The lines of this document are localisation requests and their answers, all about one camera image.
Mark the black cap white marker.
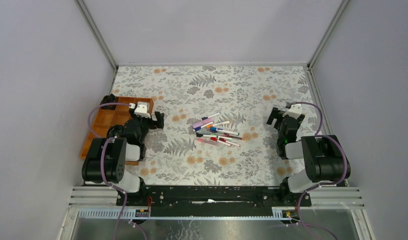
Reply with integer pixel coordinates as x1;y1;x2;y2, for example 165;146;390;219
195;133;217;138

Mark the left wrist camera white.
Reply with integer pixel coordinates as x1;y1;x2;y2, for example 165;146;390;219
128;101;151;119

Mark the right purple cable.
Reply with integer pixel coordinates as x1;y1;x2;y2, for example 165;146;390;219
285;101;351;240

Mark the white pen blue cap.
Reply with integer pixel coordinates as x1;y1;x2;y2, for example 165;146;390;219
201;112;220;120

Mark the translucent pink pen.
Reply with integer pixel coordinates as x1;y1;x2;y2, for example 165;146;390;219
196;138;219;146

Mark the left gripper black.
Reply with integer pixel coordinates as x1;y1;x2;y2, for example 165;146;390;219
128;109;164;144

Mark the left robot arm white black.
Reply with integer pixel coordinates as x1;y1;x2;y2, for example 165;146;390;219
81;111;165;206

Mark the black cable bundle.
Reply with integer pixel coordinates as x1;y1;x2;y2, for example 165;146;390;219
100;94;117;108

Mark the black tape roll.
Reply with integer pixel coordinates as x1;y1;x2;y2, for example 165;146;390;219
106;124;125;139

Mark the orange cap white marker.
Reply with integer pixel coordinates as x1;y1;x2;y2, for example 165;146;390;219
206;120;231;128

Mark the wooden compartment tray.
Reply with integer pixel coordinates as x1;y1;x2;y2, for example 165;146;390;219
79;96;155;167

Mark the blue cap white marker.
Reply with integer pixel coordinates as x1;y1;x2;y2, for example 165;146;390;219
210;127;240;136

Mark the pink highlighter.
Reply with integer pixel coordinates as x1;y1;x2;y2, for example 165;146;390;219
192;118;213;129

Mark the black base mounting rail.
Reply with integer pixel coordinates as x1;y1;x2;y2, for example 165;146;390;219
116;184;312;217

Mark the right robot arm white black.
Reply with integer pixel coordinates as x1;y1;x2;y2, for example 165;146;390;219
267;104;351;206

